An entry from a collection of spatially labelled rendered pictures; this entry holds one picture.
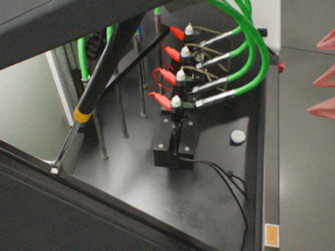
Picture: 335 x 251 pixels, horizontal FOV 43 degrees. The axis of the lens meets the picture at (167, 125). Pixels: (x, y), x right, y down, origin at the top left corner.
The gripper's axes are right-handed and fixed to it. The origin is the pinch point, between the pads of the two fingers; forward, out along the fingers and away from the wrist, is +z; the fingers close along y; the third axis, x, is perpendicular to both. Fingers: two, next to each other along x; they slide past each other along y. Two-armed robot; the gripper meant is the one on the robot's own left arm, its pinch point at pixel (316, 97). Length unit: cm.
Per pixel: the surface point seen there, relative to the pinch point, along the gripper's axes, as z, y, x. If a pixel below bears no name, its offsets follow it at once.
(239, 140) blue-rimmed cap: 46, -9, 27
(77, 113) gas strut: 4.2, 19.8, -33.6
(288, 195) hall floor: 94, -22, 108
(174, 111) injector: 35.8, -1.5, -2.4
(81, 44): 36.0, -3.3, -27.8
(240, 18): 9.7, -11.1, -11.8
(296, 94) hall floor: 111, -85, 115
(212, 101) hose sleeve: 27.9, -4.5, 0.8
